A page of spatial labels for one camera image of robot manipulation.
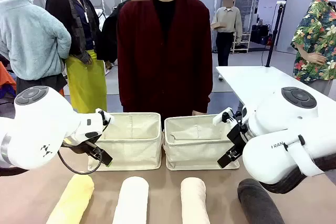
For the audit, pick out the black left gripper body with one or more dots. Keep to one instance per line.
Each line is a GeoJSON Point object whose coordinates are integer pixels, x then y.
{"type": "Point", "coordinates": [82, 147]}

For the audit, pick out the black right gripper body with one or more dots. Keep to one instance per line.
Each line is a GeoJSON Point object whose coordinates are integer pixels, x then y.
{"type": "Point", "coordinates": [237, 133]}

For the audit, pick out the white towel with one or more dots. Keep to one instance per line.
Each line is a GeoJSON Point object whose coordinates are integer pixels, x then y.
{"type": "Point", "coordinates": [132, 200]}

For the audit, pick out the yellow towel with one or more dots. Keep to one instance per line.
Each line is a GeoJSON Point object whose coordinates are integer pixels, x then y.
{"type": "Point", "coordinates": [73, 200]}

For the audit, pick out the dark grey towel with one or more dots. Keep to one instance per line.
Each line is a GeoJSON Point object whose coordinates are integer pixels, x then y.
{"type": "Point", "coordinates": [258, 203]}

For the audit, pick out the cream towel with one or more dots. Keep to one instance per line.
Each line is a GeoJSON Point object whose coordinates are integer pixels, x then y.
{"type": "Point", "coordinates": [194, 200]}

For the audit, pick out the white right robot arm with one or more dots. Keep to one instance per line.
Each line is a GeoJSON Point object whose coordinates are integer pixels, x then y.
{"type": "Point", "coordinates": [275, 161]}

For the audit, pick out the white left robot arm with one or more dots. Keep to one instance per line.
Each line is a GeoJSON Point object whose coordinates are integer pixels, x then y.
{"type": "Point", "coordinates": [39, 129]}

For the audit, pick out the person's left hand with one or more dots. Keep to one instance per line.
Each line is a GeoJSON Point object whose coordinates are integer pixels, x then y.
{"type": "Point", "coordinates": [199, 113]}

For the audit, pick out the cream fabric basket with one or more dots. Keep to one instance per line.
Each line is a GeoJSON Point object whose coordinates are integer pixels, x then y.
{"type": "Point", "coordinates": [194, 153]}
{"type": "Point", "coordinates": [131, 150]}

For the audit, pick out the white table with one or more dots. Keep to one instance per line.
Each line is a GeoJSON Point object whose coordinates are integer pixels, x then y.
{"type": "Point", "coordinates": [249, 79]}

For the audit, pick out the orange cloth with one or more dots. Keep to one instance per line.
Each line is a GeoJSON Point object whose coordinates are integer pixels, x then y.
{"type": "Point", "coordinates": [6, 79]}

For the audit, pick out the black tripod pole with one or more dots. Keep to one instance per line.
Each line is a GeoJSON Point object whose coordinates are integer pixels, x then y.
{"type": "Point", "coordinates": [273, 37]}

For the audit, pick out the person in maroon cardigan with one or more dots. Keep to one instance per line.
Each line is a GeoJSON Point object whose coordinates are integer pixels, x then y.
{"type": "Point", "coordinates": [147, 64]}

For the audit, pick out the black equipment bags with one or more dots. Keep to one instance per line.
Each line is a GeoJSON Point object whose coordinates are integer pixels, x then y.
{"type": "Point", "coordinates": [262, 33]}

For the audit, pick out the person in beige shirt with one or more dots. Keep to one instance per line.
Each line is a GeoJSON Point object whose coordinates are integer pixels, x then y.
{"type": "Point", "coordinates": [227, 22]}

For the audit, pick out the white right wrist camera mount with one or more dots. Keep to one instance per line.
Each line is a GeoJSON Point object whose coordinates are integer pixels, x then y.
{"type": "Point", "coordinates": [221, 116]}

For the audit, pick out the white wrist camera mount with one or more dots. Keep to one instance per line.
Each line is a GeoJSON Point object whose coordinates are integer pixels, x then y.
{"type": "Point", "coordinates": [106, 119]}
{"type": "Point", "coordinates": [221, 116]}

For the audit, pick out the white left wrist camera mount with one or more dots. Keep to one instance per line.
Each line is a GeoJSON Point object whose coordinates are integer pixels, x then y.
{"type": "Point", "coordinates": [106, 119]}

